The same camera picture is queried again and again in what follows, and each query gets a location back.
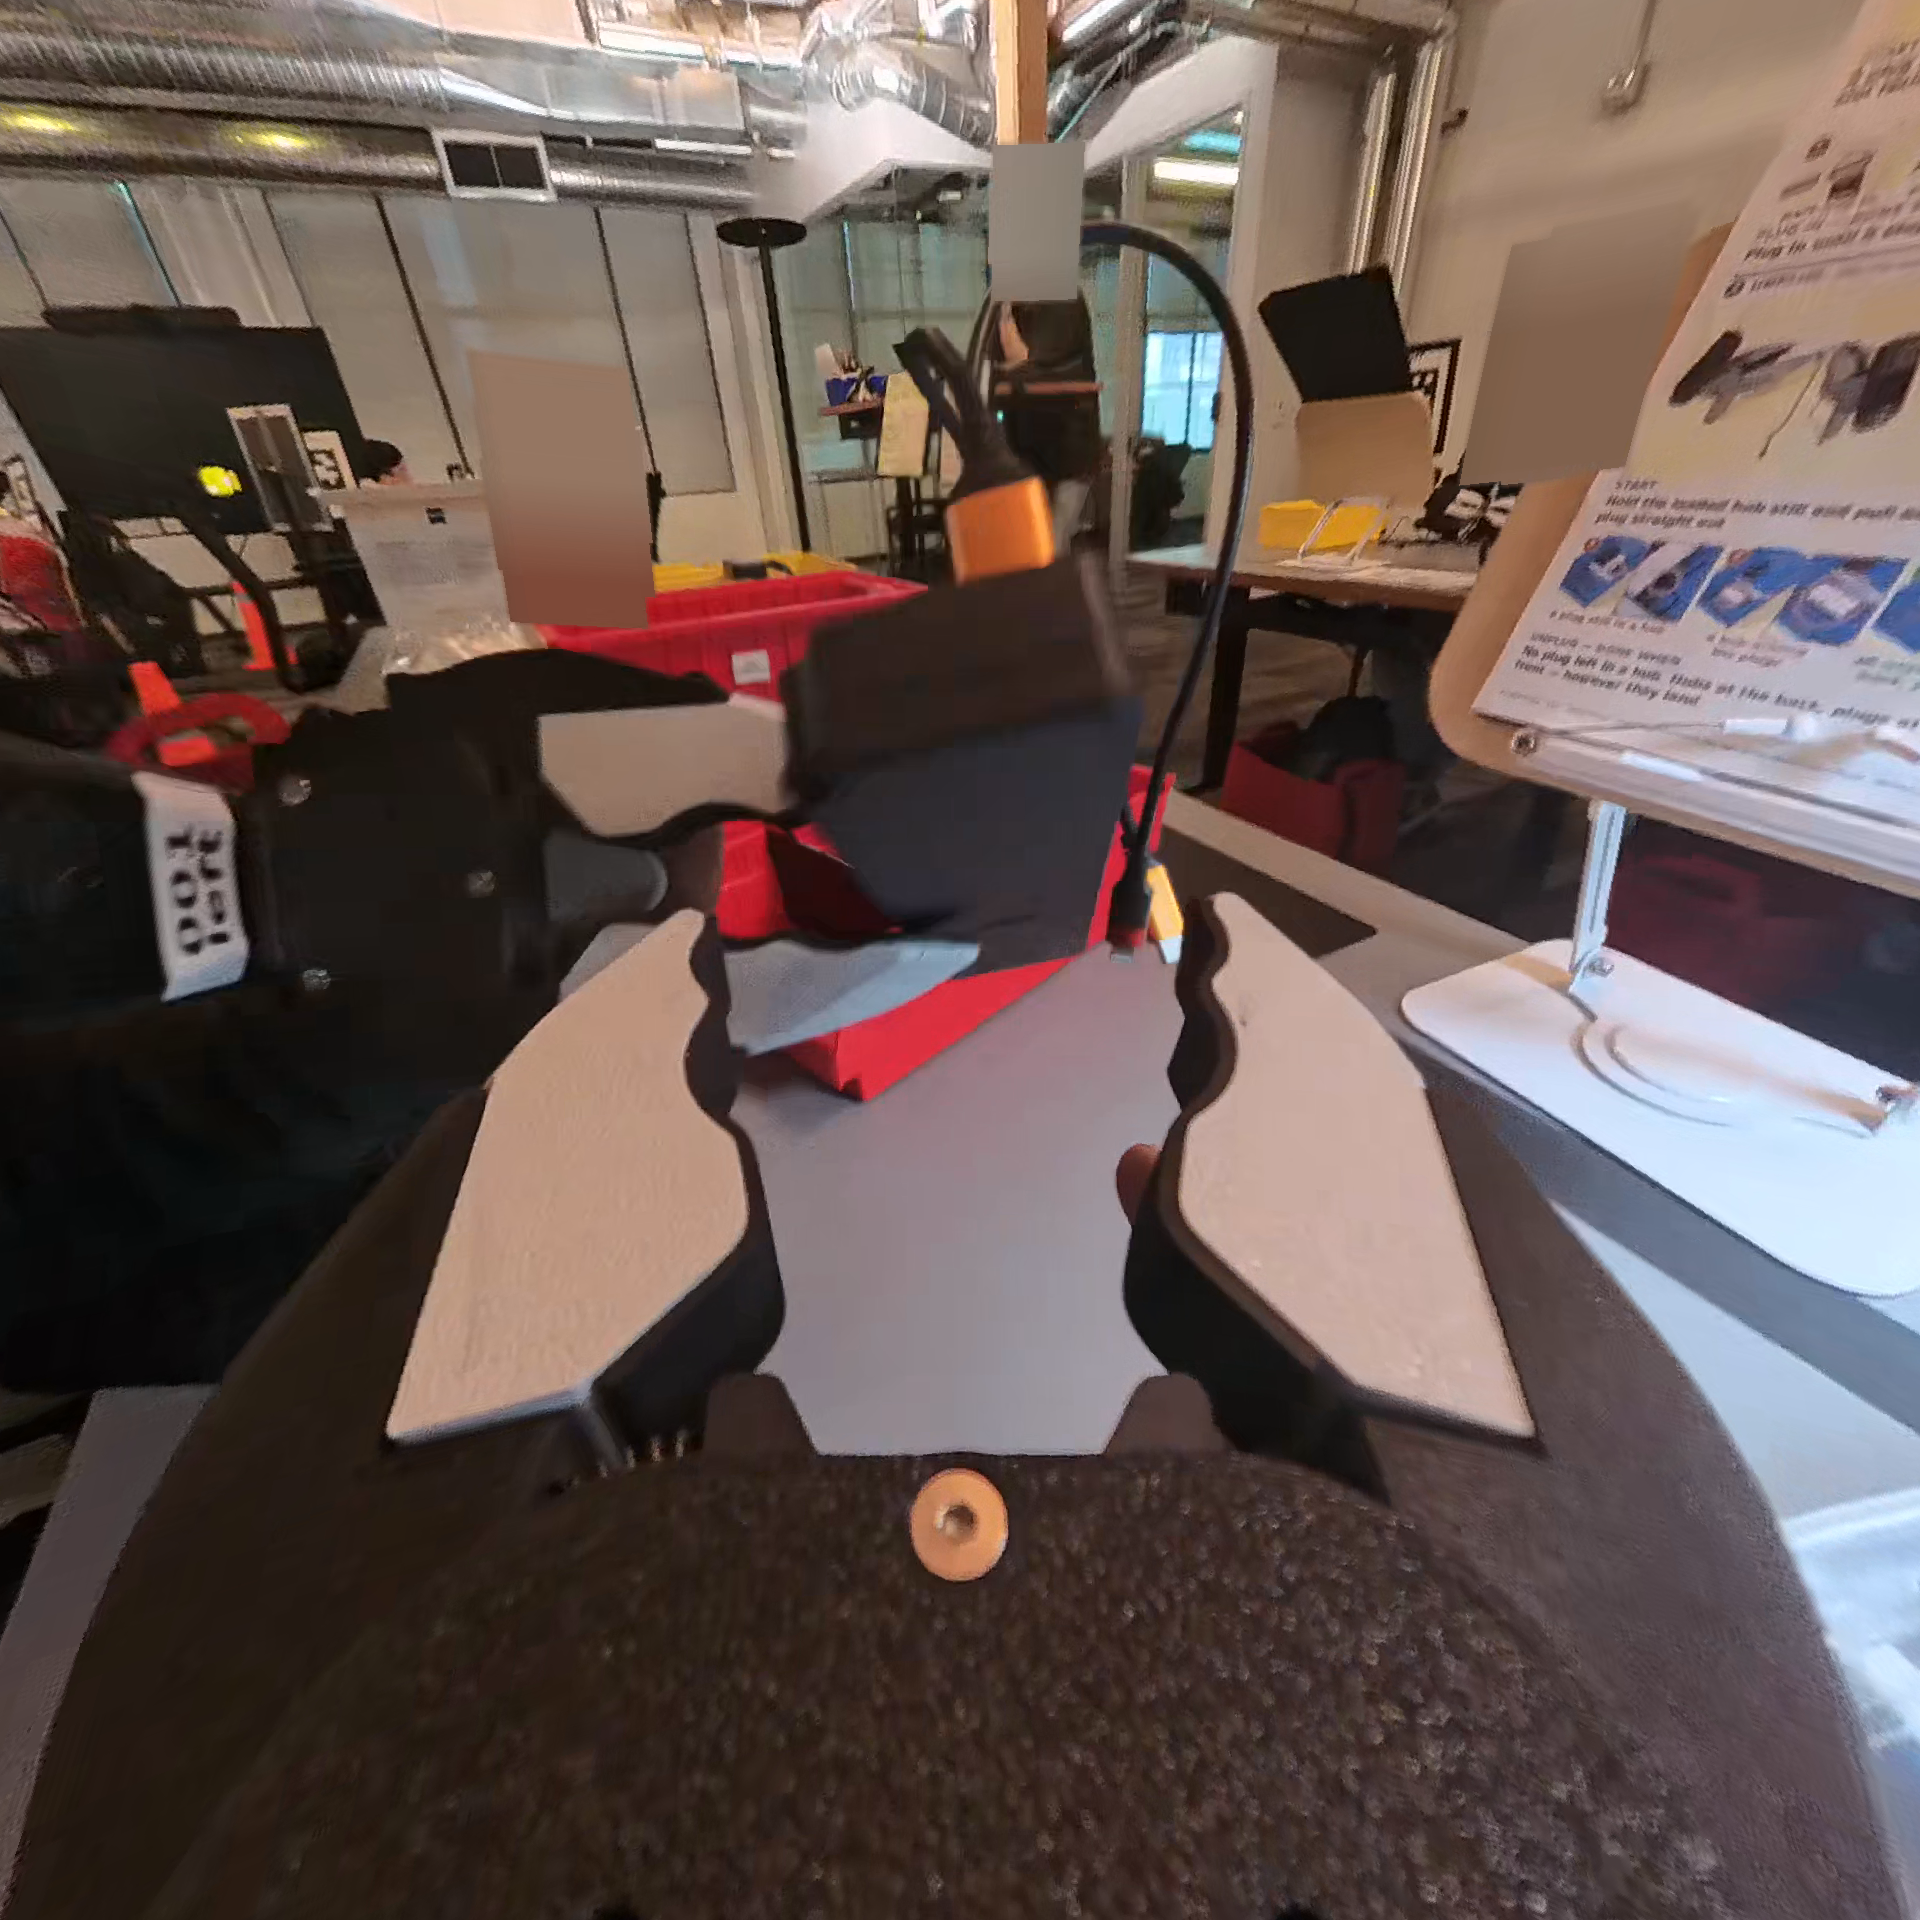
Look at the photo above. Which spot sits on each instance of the printed instruction sheet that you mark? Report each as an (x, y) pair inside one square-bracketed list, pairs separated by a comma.
[(1770, 599)]

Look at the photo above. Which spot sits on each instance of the black display screen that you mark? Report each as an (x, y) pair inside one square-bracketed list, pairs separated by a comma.
[(118, 405)]

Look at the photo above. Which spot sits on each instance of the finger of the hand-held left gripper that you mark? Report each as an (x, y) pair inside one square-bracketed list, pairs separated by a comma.
[(661, 766), (824, 984)]

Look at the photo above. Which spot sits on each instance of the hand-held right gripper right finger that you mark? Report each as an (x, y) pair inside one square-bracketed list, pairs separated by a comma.
[(1322, 1200)]

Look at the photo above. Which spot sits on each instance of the yellow bin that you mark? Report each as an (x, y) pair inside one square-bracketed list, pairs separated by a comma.
[(1304, 523)]

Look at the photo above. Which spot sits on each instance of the red bag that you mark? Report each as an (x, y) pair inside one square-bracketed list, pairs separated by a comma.
[(1304, 795)]

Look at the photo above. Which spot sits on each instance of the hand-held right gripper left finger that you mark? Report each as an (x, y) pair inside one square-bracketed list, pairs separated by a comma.
[(587, 1200)]

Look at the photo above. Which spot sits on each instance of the person's right hand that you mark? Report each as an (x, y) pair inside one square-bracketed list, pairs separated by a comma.
[(1141, 1186)]

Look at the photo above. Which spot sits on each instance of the person's left forearm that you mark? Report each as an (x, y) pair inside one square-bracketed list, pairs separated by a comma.
[(182, 1200)]

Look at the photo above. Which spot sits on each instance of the red plastic bin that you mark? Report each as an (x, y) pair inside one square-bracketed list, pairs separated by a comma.
[(691, 645), (932, 1036)]

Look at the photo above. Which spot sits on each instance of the clear page holder bar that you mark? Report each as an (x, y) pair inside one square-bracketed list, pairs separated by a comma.
[(1727, 770)]

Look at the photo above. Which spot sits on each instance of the orange traffic cone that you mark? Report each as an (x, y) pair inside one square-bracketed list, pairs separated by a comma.
[(261, 639)]

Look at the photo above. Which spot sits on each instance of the black floor lamp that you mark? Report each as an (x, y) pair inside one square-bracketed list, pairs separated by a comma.
[(762, 229)]

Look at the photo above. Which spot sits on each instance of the grey multi-port usb hub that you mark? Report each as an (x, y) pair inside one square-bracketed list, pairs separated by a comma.
[(963, 782)]

